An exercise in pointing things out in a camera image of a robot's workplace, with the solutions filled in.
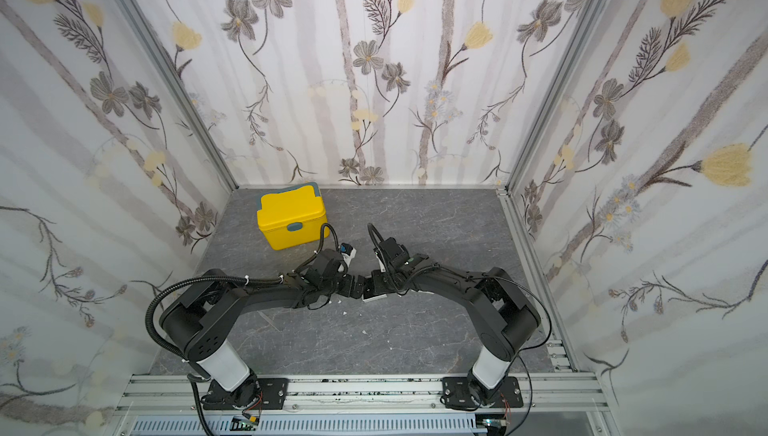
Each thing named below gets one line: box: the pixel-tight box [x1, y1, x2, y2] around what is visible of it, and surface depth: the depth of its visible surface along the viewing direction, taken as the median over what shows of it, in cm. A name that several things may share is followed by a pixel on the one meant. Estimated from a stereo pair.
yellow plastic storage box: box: [256, 182, 330, 251], surface depth 98 cm
